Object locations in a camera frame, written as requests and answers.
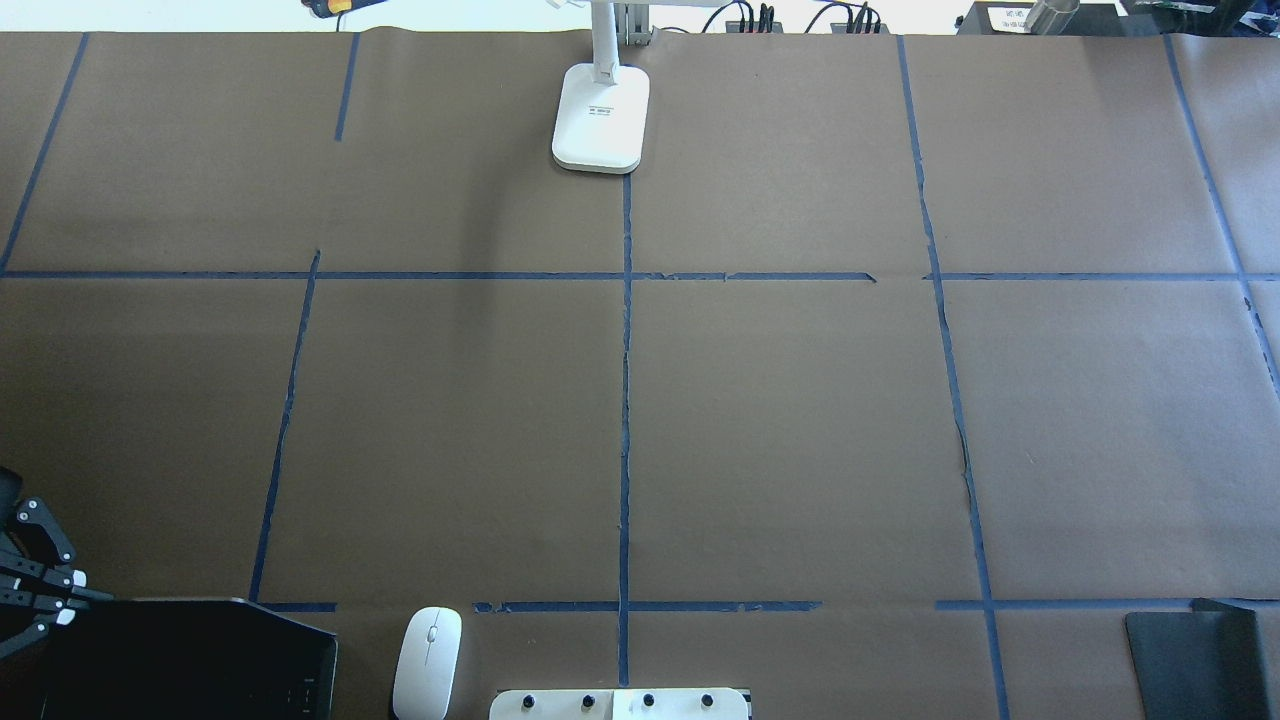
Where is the grey laptop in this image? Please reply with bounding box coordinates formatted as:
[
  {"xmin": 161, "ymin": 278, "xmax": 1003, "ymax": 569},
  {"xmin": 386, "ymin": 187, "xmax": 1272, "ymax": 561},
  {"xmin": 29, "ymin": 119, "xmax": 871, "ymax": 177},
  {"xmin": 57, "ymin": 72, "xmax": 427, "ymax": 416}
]
[{"xmin": 41, "ymin": 598, "xmax": 338, "ymax": 719}]

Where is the silver metal cylinder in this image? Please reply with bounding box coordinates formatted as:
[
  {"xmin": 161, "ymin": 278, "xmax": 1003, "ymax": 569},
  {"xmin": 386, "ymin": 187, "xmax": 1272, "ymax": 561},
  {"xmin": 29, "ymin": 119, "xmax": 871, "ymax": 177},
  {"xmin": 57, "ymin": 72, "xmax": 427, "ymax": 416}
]
[{"xmin": 1023, "ymin": 0, "xmax": 1082, "ymax": 36}]

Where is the black mouse pad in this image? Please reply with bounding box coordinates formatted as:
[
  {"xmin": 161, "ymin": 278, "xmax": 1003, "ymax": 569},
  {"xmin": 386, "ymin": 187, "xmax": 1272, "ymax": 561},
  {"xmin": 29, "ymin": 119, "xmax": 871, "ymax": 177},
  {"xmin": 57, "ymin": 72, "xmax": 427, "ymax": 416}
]
[{"xmin": 1123, "ymin": 598, "xmax": 1277, "ymax": 719}]

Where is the white camera pillar base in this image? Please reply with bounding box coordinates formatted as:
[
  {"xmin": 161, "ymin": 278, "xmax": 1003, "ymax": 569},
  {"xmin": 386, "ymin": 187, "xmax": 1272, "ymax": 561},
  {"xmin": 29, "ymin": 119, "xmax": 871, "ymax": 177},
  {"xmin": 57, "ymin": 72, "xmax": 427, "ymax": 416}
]
[{"xmin": 488, "ymin": 687, "xmax": 753, "ymax": 719}]

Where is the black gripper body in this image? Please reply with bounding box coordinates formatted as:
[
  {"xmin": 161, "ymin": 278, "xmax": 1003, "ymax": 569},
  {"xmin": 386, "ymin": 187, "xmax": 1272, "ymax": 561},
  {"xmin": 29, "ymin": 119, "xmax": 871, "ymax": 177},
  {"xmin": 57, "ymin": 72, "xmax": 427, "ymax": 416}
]
[{"xmin": 1, "ymin": 468, "xmax": 31, "ymax": 651}]

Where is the white computer mouse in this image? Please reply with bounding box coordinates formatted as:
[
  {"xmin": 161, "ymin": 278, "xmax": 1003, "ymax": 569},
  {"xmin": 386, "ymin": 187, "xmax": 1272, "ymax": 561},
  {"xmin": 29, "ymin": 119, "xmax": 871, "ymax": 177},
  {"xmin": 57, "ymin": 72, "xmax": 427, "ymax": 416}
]
[{"xmin": 390, "ymin": 607, "xmax": 462, "ymax": 719}]

